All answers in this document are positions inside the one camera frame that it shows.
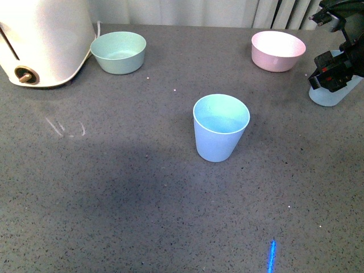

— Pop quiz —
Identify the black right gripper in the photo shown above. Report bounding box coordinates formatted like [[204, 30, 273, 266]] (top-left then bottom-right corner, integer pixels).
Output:
[[308, 42, 363, 92]]

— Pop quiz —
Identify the blue cup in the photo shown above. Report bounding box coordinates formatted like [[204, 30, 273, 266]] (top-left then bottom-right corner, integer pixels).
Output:
[[193, 94, 250, 162], [309, 50, 363, 107]]

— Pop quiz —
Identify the pink bowl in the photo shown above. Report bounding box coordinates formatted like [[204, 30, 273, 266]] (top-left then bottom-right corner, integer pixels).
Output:
[[251, 31, 306, 72]]

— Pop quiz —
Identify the grey pleated curtain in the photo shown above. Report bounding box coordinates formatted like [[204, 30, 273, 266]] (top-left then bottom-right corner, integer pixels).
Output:
[[88, 0, 319, 30]]

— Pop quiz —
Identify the mint green bowl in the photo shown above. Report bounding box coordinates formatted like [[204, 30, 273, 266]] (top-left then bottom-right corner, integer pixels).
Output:
[[90, 31, 147, 75]]

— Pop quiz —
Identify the white two-slot toaster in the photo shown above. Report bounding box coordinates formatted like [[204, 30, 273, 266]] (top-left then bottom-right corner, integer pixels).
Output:
[[1, 0, 96, 88]]

